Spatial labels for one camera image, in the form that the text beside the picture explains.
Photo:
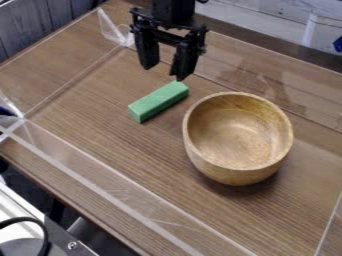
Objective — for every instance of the blue object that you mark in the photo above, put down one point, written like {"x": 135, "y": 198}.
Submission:
{"x": 337, "y": 44}

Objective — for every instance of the clear acrylic front barrier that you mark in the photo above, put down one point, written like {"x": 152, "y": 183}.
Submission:
{"x": 140, "y": 188}

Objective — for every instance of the grey metal bracket with screw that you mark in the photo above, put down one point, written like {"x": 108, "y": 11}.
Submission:
{"x": 64, "y": 244}

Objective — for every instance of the clear acrylic corner bracket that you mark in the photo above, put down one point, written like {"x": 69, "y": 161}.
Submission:
{"x": 115, "y": 33}

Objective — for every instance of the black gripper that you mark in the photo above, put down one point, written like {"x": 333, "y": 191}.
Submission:
{"x": 167, "y": 23}

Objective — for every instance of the green rectangular block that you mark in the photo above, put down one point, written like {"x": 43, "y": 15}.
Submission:
{"x": 158, "y": 101}

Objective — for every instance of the white container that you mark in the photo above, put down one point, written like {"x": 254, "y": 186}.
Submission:
{"x": 323, "y": 29}

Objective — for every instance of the brown wooden bowl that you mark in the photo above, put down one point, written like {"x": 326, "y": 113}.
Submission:
{"x": 238, "y": 137}

